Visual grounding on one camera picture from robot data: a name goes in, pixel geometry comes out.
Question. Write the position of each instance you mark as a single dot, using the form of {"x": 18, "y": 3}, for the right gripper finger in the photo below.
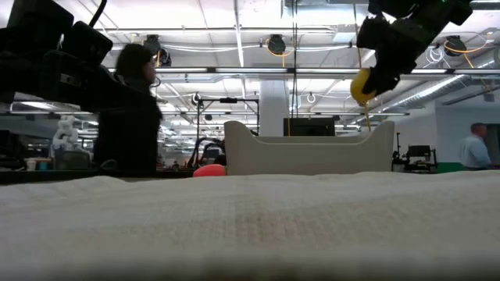
{"x": 383, "y": 82}

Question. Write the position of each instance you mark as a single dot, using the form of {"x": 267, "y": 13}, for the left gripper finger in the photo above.
{"x": 105, "y": 93}

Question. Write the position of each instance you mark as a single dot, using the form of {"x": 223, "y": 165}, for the yellow lemon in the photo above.
{"x": 357, "y": 89}

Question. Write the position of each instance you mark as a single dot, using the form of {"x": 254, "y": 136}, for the red tomato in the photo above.
{"x": 209, "y": 171}

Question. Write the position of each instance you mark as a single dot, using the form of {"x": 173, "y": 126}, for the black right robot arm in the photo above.
{"x": 449, "y": 9}

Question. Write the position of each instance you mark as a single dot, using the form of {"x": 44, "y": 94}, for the white tupperware container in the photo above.
{"x": 308, "y": 156}

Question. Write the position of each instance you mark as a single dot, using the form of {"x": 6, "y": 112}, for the person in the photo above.
{"x": 473, "y": 150}
{"x": 129, "y": 132}

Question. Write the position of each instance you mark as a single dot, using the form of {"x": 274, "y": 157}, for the white robot figure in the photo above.
{"x": 64, "y": 134}

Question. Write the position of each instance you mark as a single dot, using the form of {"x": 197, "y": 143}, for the dark box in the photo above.
{"x": 72, "y": 160}

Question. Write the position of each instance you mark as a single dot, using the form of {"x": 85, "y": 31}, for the black equipment cart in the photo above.
{"x": 418, "y": 154}

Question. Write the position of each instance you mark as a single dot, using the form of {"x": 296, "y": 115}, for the black screen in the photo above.
{"x": 308, "y": 126}

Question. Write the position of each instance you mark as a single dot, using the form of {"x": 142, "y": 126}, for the small ceiling reel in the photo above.
{"x": 196, "y": 98}

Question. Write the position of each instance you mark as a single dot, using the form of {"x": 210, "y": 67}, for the blue cup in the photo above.
{"x": 43, "y": 165}

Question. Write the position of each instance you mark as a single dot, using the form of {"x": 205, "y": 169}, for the white cup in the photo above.
{"x": 31, "y": 164}

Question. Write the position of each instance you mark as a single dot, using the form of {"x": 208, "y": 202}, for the green box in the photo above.
{"x": 451, "y": 167}

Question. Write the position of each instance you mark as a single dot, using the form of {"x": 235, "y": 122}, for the white pillar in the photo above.
{"x": 273, "y": 107}

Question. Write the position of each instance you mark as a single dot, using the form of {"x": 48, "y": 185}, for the black and red machine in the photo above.
{"x": 209, "y": 154}

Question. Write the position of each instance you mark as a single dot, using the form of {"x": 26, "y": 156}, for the white cloth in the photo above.
{"x": 250, "y": 218}

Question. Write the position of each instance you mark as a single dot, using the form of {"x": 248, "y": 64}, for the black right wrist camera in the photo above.
{"x": 373, "y": 33}

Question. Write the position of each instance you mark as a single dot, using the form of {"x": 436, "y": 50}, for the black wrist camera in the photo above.
{"x": 373, "y": 33}
{"x": 88, "y": 43}

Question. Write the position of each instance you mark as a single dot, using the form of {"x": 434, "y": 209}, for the silver air duct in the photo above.
{"x": 429, "y": 93}

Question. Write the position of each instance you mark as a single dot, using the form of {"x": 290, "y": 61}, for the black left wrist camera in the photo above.
{"x": 88, "y": 43}

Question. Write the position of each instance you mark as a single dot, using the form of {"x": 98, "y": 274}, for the black table frame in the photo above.
{"x": 58, "y": 175}

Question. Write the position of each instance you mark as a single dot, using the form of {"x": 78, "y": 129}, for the black camera frame stand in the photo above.
{"x": 228, "y": 100}

